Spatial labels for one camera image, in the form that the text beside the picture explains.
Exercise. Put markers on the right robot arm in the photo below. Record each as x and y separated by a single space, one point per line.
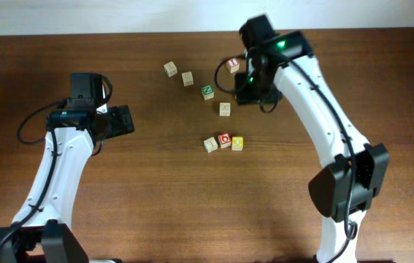
352 174

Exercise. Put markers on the plain wooden letter block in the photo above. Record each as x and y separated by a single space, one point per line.
187 78

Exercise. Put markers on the green N block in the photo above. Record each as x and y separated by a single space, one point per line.
207 92

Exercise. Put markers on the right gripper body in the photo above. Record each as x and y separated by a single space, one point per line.
247 94

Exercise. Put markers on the yellow block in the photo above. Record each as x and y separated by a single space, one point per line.
237 143

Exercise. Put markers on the wooden block blue side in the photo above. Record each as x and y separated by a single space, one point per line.
170 69

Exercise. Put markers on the wooden Y block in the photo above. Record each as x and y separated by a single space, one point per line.
210 144

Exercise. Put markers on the wooden butterfly block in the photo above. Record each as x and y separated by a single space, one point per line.
224 109

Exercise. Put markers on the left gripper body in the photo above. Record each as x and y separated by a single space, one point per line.
114 123

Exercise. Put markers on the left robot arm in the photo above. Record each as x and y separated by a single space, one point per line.
76 129

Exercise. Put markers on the red O block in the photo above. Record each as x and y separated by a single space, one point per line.
224 140

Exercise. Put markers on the red I block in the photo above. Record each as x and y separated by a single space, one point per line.
233 65

